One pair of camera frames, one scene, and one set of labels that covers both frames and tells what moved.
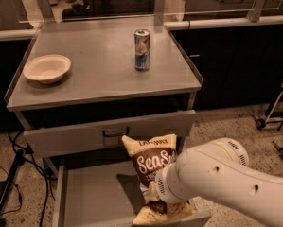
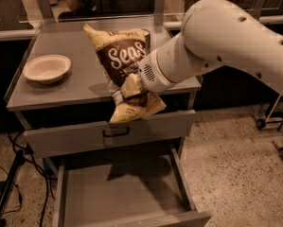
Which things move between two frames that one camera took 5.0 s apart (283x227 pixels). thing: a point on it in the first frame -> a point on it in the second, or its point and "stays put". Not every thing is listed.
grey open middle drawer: [102, 192] stays put
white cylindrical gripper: [164, 186] -> [150, 74]
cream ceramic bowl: [46, 68] stays put
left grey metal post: [44, 7] stays put
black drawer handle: [115, 134] stays put
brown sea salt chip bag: [150, 154] -> [121, 53]
